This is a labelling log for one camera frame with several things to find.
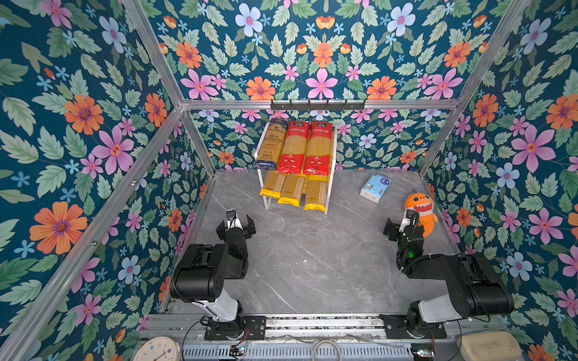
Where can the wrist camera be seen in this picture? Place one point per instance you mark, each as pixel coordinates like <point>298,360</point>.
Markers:
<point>232,219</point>
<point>410,219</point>

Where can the blue gold spaghetti bag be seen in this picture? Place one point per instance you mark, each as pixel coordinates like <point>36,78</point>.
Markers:
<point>269,152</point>

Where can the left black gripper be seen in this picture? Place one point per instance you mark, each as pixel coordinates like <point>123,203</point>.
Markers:
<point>246,231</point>

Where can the black hook rail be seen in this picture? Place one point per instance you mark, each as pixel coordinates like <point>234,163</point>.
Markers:
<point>317,105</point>

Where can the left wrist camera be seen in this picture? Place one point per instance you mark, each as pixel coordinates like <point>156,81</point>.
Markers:
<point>232,219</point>

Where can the white round clock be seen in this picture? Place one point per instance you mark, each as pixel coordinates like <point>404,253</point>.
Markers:
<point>161,348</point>

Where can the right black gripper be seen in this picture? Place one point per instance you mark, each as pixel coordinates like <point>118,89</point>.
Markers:
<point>394,227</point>

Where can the orange shark plush toy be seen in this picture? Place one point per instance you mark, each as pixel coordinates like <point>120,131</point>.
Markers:
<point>424,205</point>

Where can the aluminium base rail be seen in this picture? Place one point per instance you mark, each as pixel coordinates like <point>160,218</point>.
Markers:
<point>307,327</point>

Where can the beige cushion pad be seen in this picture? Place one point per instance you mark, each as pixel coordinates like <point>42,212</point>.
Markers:
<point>490,346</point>

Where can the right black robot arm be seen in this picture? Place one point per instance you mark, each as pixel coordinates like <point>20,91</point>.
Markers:
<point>473,288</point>

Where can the blue tissue pack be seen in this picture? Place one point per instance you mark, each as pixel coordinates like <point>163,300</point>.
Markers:
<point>375,188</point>

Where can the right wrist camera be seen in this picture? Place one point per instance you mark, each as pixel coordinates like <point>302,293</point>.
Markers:
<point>410,219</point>

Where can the yellow pasta bag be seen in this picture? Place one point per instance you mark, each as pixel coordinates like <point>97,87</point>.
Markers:
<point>273,185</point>
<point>316,193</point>
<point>292,190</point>

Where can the red spaghetti bag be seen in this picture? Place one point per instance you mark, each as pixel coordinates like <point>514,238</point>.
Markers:
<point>318,153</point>
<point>294,148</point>

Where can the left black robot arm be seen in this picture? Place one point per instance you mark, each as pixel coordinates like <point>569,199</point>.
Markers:
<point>200,275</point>

